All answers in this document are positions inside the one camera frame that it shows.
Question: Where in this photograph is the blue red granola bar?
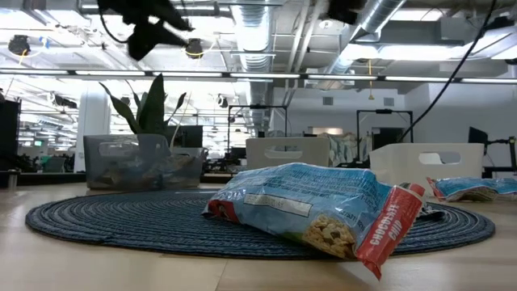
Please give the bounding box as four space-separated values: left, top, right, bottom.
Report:
426 176 517 203

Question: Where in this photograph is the black monitor on arm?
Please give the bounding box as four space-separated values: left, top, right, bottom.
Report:
468 125 517 179

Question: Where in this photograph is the black cabinet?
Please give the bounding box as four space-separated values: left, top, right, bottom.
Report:
0 99 22 171

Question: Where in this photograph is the black metal frame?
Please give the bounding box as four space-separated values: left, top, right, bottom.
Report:
355 108 414 151

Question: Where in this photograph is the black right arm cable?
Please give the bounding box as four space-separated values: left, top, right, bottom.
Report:
397 0 498 143

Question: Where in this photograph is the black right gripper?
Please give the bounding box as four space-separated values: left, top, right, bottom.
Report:
326 0 367 25

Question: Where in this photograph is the LED light bar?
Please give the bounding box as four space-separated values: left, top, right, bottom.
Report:
0 67 517 85

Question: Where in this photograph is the light patterned cloth cover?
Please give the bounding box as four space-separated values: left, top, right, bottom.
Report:
329 133 371 167

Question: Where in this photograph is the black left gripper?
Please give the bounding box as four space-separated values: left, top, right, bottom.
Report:
96 0 195 61

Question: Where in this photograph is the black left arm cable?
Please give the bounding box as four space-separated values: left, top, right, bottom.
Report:
99 14 130 44

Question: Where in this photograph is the blue chocolate chip granola bar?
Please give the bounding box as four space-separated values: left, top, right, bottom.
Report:
201 162 427 280

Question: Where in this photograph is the dark crumpled wrapper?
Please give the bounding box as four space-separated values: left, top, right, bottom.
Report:
418 201 448 222

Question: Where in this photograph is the silver ventilation duct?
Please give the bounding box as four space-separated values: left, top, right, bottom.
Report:
229 0 276 134
322 0 407 78

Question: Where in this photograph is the clear grey plastic bin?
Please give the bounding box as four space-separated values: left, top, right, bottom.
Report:
82 133 206 192

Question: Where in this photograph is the white plastic bin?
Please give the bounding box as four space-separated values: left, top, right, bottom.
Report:
245 137 331 171
368 141 485 197

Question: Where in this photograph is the dark blue round woven mat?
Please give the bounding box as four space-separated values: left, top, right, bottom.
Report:
24 188 496 260

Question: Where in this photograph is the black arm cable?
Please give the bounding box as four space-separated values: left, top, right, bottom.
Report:
397 0 498 143
99 14 130 44

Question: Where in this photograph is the green snake plant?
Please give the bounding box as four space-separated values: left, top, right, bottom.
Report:
99 73 188 137

